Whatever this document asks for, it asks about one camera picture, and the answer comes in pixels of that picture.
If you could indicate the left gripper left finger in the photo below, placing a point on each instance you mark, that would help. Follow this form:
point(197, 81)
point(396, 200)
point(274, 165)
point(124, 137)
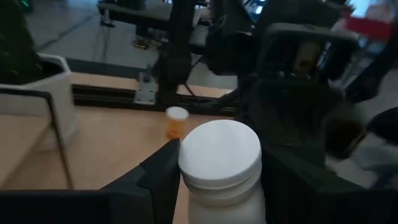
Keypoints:
point(149, 193)

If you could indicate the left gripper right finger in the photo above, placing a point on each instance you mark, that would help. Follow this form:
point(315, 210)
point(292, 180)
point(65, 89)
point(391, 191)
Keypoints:
point(304, 196)

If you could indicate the large white medicine bottle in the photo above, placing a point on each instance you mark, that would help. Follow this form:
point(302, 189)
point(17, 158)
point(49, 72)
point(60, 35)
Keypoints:
point(220, 155)

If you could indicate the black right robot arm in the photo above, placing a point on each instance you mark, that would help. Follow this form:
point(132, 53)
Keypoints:
point(280, 109)

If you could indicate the orange pill vial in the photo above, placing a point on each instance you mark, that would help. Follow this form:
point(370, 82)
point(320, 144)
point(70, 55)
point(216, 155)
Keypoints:
point(176, 124)

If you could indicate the white planter pot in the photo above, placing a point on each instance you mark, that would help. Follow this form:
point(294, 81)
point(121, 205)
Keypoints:
point(46, 93)

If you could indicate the green cactus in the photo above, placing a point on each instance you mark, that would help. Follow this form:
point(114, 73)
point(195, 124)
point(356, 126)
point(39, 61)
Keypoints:
point(15, 46)

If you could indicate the silver metal bracket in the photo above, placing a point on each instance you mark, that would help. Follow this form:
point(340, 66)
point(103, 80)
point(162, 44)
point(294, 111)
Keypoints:
point(145, 90)

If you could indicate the wooden shelf black frame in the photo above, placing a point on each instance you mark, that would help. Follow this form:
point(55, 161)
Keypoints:
point(18, 140)

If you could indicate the black metal table frame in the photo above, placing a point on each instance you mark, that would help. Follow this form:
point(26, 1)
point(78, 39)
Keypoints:
point(174, 46)

